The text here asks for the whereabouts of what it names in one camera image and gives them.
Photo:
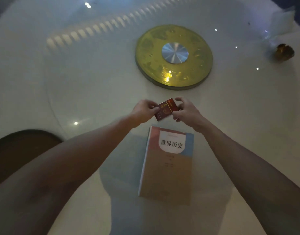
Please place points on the person's right thumb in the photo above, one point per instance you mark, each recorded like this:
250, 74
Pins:
177, 115

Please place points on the small red box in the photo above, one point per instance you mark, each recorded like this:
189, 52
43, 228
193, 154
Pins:
166, 109

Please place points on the person's right hand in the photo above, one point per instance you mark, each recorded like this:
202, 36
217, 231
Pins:
189, 114

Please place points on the small amber glass cup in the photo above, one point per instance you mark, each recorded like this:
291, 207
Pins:
283, 52

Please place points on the gold round turntable base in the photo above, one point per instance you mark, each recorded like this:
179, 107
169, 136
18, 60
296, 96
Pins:
174, 56

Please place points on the orange and blue book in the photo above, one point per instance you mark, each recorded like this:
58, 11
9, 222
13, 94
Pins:
167, 165

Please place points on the person's left thumb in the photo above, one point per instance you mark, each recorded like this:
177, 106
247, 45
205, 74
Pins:
153, 104

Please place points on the clear glass turntable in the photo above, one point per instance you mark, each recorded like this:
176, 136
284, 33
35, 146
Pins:
150, 78

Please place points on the person's right forearm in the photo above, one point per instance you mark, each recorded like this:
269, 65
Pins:
252, 173

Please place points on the person's left forearm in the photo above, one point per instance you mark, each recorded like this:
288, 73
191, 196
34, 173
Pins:
59, 173

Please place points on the person's left hand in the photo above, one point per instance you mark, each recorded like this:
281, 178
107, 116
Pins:
143, 111

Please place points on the dark brown chair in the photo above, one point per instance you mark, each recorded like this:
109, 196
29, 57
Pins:
19, 154

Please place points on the clear acrylic sign stand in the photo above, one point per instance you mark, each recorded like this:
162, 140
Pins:
282, 20

